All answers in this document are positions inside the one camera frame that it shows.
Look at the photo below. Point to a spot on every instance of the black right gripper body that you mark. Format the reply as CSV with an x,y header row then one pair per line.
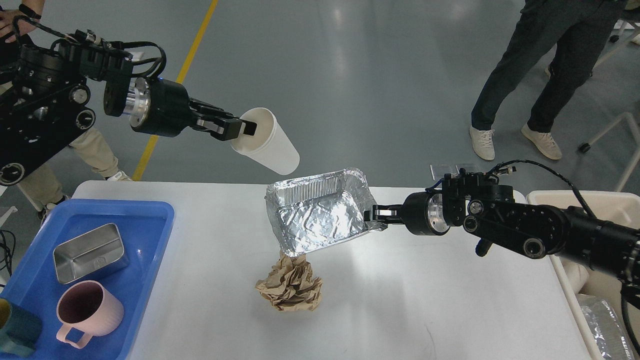
x,y
422,214

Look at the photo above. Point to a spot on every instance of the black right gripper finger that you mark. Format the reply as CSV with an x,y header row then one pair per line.
x,y
384,214

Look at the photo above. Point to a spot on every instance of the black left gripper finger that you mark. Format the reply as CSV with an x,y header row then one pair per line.
x,y
220,124

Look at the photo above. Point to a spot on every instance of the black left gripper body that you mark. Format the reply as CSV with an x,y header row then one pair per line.
x,y
158,106

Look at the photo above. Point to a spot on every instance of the cream paper cup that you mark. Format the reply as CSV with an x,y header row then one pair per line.
x,y
269,146

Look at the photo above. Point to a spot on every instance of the aluminium foil tray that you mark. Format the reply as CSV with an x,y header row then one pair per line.
x,y
312,213

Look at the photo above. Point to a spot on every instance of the square stainless steel tray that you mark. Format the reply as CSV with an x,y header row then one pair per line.
x,y
93,255

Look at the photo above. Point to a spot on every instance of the pink mug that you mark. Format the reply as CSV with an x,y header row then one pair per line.
x,y
87,310

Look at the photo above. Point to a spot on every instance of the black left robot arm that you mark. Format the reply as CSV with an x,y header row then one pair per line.
x,y
46,107

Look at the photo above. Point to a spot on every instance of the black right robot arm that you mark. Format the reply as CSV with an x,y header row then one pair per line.
x,y
485,208

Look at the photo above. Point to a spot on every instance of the clear floor plate left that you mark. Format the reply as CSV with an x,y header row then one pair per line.
x,y
438,171

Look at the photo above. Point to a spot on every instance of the clear floor plate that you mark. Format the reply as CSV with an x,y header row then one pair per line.
x,y
467,168
438,171

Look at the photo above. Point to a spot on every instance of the clear floor plate right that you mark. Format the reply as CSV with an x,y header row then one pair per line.
x,y
467,168

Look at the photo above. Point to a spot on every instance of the crumpled brown paper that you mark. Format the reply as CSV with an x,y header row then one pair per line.
x,y
291,285

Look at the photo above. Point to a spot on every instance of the white cup inside bin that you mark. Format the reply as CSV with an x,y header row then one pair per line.
x,y
577,274

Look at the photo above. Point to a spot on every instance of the white chair leg right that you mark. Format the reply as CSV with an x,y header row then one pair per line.
x,y
621,131

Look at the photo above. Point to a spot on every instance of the person in black sneakers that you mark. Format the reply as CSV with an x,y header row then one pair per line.
x,y
559,72

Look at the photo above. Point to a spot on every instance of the beige plastic bin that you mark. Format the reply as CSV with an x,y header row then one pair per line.
x,y
620,208

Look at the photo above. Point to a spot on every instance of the blue plastic tray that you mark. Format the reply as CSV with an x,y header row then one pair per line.
x,y
144,227

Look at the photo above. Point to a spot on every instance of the foil tray inside bin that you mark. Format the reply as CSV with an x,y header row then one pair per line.
x,y
607,330

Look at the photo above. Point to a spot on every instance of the person in dark trousers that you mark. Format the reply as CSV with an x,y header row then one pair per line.
x,y
578,29

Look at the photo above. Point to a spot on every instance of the teal cup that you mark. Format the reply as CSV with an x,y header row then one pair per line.
x,y
20,329

